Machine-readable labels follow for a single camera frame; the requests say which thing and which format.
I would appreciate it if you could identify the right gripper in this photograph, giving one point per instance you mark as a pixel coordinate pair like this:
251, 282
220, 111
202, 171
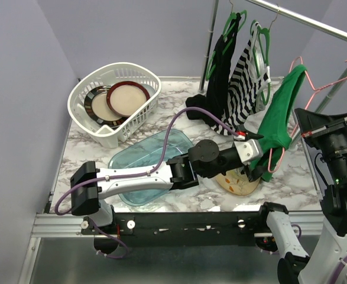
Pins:
312, 120

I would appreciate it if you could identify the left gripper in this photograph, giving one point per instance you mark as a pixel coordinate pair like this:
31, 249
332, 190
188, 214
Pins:
255, 173

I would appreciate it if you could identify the green tank top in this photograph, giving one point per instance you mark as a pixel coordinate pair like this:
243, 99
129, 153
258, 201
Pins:
274, 124

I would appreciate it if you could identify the black white striped tank top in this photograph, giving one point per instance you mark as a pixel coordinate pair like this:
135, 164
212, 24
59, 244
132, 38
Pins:
243, 89

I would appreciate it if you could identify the green hanger with striped top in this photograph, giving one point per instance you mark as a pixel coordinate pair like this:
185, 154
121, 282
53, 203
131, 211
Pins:
260, 52

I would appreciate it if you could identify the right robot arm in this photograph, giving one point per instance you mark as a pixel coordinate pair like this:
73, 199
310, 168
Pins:
328, 262

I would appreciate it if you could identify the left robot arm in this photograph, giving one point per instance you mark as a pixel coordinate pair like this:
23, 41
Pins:
91, 185

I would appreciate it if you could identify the green hanger with black top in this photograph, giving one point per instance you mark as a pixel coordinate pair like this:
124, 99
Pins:
233, 24

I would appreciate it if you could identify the beige bird pattern plate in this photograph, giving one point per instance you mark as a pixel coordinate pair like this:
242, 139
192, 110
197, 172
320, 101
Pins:
237, 183

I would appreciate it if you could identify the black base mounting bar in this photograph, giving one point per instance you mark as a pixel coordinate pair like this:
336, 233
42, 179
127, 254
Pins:
188, 228

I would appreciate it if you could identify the clear blue plastic tray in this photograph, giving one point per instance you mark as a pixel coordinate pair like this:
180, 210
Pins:
147, 153

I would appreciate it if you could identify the metal clothes rack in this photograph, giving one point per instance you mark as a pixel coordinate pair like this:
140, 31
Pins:
284, 12

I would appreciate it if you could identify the red rimmed plate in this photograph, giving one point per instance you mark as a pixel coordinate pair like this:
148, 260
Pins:
127, 97

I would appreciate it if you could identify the white plastic dish basket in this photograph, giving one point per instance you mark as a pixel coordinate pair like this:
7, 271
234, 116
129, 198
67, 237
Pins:
109, 75

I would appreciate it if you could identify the black rimmed plate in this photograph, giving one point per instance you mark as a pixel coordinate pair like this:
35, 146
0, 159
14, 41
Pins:
97, 109

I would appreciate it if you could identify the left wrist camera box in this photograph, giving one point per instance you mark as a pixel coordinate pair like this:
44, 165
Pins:
247, 150

